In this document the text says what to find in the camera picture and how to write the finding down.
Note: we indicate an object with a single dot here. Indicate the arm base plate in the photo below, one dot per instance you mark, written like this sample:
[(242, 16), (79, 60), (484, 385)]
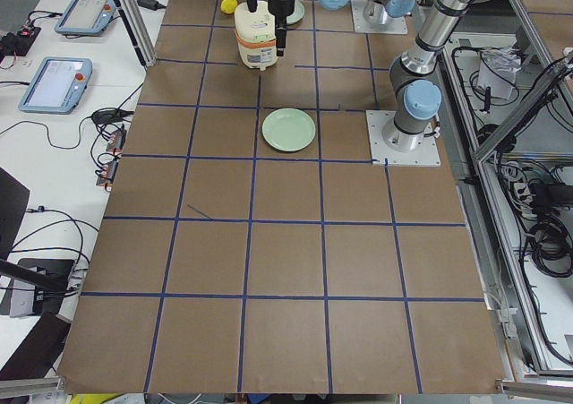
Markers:
[(390, 147), (383, 17)]

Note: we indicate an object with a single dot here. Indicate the usb hub with cables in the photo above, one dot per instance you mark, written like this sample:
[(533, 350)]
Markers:
[(107, 148)]

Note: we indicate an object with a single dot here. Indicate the yellow toy pepper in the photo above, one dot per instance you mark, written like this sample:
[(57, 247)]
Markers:
[(228, 6)]

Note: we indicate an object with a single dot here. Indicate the aluminium side frame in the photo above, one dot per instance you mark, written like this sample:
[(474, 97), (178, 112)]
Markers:
[(518, 153)]

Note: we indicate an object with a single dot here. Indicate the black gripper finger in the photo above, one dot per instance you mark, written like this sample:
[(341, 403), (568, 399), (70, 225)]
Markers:
[(252, 5), (281, 39)]

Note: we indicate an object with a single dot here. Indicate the left green plate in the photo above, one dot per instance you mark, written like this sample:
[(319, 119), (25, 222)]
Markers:
[(288, 129)]

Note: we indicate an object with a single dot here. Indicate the right green plate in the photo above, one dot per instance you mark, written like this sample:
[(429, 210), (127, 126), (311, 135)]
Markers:
[(297, 14)]

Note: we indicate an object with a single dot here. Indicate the white crumpled paper bag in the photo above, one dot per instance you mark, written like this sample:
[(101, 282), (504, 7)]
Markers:
[(498, 72)]

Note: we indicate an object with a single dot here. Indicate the black camera stand base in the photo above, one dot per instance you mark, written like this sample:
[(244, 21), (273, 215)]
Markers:
[(36, 286)]

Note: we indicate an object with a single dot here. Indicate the far teach pendant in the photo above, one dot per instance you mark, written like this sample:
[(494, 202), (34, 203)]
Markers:
[(86, 17)]

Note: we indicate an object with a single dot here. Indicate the near teach pendant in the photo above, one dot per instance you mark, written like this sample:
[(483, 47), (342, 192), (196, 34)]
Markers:
[(57, 86)]

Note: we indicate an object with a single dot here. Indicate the white rice cooker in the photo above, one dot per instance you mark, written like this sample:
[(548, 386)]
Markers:
[(255, 36)]

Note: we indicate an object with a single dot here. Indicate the green plate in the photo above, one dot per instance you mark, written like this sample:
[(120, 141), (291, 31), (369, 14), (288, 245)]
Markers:
[(297, 14), (288, 129)]

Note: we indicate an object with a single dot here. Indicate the teach pendant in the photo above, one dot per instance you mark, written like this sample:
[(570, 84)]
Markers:
[(86, 17), (57, 86)]

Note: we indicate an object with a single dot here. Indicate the aluminium frame post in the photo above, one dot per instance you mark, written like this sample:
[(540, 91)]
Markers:
[(137, 32)]

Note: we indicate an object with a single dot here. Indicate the black power adapter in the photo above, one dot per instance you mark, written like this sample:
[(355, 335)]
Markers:
[(152, 5)]

